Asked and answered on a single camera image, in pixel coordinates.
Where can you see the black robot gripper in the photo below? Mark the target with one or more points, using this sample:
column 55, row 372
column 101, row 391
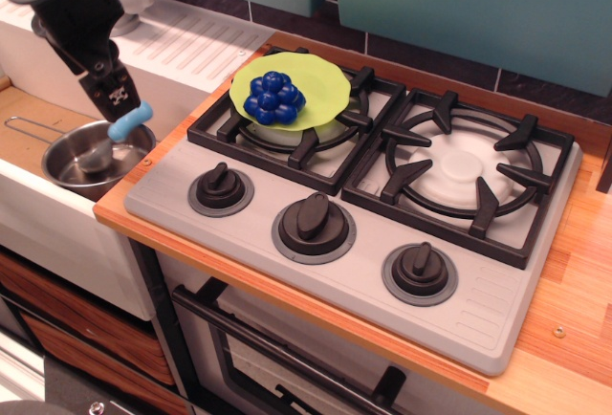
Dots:
column 79, row 32

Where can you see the grey spoon with blue handle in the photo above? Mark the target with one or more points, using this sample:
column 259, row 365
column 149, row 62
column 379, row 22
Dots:
column 119, row 133

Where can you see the blue toy blueberry cluster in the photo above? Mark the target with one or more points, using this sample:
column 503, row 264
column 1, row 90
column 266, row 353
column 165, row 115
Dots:
column 273, row 98

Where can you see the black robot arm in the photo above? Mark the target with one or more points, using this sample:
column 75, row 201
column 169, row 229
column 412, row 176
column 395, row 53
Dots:
column 79, row 31

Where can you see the white toy sink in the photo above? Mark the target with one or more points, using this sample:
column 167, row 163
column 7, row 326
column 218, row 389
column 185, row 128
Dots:
column 177, row 57

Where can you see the stainless steel pot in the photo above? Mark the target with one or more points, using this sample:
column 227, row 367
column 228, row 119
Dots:
column 59, row 159

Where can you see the lime green plate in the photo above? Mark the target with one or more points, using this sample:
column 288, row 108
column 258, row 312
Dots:
column 324, row 85

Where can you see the black left stove knob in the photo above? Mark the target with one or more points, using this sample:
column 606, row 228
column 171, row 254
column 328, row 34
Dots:
column 220, row 192

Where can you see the black stove knob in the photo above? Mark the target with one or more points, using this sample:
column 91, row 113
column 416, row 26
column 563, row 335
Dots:
column 220, row 192
column 419, row 275
column 314, row 230

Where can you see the black left burner grate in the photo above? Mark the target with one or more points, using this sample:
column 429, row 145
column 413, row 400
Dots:
column 317, row 153

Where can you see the black burner grate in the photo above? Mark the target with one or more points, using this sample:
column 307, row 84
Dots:
column 540, row 164
column 317, row 153

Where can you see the black middle stove knob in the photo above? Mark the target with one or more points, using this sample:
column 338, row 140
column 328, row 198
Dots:
column 314, row 230

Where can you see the wooden drawer front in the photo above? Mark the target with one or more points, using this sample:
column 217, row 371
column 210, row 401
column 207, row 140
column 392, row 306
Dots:
column 94, row 337

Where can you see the oven door with window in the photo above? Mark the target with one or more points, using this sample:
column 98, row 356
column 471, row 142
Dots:
column 267, row 361

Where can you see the grey toy stovetop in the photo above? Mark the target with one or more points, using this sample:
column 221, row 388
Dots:
column 478, row 326

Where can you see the white right burner cap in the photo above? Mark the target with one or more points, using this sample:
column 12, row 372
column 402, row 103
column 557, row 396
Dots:
column 456, row 166

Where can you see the black right stove knob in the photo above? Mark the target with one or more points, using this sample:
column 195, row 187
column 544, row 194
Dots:
column 419, row 275

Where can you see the black right burner grate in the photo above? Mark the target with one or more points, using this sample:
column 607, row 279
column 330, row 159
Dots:
column 540, row 164

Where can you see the black oven door handle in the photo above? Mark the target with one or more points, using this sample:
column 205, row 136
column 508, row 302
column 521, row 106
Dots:
column 223, row 325

